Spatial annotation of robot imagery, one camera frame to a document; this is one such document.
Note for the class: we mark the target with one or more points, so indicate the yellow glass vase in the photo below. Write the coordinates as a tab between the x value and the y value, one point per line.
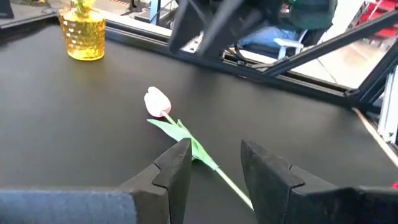
82	37

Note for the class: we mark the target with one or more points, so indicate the red black tool case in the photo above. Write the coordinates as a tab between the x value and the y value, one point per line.
387	6

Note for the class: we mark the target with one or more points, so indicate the black table frame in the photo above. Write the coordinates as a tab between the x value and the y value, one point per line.
311	90

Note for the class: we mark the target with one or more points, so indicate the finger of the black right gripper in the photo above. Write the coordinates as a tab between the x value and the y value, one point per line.
188	25
227	28

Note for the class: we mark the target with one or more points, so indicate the person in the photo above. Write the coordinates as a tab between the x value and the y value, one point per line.
311	14

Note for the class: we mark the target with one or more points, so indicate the white chair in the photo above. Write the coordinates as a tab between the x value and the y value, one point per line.
287	42

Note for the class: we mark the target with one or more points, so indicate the silver aluminium post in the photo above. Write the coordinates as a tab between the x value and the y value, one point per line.
390	105

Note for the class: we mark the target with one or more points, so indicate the red artificial tulip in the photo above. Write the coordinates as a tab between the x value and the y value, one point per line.
395	185

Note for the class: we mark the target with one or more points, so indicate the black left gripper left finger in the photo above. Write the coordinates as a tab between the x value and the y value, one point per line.
168	186

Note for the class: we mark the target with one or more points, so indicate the pale pink artificial tulip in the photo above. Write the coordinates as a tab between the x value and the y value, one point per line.
157	101

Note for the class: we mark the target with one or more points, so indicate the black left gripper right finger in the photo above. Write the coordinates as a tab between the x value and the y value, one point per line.
280	193

